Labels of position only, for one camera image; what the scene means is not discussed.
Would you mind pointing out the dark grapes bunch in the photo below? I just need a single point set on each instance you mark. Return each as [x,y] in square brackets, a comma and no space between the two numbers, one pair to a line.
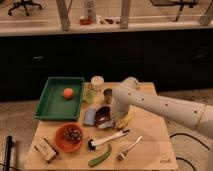
[72,134]

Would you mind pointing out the black stand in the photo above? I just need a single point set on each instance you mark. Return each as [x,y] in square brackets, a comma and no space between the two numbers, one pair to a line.
[8,148]

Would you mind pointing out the green cucumber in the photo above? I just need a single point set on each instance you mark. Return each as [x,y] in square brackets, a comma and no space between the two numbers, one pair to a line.
[101,157]

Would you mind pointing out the white numbered sign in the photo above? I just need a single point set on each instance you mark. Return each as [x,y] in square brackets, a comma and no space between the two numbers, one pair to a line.
[90,10]

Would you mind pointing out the black desk frame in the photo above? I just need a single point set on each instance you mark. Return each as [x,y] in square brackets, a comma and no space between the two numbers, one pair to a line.
[180,3]

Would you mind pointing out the red small object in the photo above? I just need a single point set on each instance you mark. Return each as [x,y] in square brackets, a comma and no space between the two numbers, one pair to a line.
[84,21]

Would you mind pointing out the black office chair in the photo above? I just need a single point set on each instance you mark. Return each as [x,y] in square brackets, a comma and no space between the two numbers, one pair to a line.
[25,4]

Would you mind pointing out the silver fork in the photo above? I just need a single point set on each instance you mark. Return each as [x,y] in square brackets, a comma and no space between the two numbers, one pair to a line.
[122,155]

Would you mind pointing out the metal cup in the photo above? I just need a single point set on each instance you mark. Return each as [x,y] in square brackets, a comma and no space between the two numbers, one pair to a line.
[108,95]

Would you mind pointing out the yellow banana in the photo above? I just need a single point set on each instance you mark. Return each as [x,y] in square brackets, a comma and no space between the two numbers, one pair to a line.
[123,122]

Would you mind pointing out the orange fruit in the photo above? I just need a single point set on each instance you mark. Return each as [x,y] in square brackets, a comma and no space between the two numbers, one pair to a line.
[68,93]

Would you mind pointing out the white handled brush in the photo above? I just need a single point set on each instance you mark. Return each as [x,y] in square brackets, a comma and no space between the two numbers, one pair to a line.
[93,143]

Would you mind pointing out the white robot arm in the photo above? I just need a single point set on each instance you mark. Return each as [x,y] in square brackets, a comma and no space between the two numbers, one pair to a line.
[193,115]

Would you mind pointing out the grey blue towel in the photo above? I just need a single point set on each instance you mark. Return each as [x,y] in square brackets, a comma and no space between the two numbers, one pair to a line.
[89,119]

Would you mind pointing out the orange bowl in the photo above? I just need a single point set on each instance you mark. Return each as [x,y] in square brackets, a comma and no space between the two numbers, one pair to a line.
[63,145]

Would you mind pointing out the green translucent cup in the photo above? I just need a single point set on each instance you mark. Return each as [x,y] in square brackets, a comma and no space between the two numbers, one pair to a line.
[88,96]

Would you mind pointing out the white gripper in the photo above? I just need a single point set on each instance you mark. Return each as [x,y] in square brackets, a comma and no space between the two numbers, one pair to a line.
[119,111]

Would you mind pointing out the small cardboard box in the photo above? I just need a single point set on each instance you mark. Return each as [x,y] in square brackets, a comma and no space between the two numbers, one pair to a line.
[46,149]

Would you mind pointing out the green plastic tray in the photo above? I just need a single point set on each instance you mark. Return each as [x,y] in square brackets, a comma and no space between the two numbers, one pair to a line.
[52,105]

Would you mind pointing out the dark purple bowl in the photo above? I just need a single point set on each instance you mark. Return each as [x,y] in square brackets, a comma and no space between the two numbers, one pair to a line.
[102,115]

